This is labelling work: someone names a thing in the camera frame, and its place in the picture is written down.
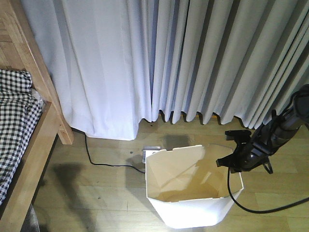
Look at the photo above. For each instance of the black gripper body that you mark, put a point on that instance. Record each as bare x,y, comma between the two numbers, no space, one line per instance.
264,142

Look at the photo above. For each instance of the white plastic trash bin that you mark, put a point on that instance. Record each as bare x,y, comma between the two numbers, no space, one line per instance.
186,187

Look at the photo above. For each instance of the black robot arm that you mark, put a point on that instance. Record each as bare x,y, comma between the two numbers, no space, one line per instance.
296,112

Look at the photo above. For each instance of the white floor power outlet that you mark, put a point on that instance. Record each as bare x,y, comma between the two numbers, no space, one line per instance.
149,150

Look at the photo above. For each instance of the white pleated curtain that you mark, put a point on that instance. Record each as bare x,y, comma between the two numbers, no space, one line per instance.
116,62

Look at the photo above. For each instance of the black white checkered bedding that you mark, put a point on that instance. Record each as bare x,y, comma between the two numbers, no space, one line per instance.
20,112

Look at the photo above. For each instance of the grey round rug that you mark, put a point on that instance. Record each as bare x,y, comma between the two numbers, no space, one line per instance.
30,223

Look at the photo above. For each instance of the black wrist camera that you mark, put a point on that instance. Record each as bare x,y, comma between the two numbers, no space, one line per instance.
240,137

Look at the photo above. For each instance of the wooden bed frame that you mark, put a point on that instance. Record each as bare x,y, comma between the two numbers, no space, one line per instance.
19,52

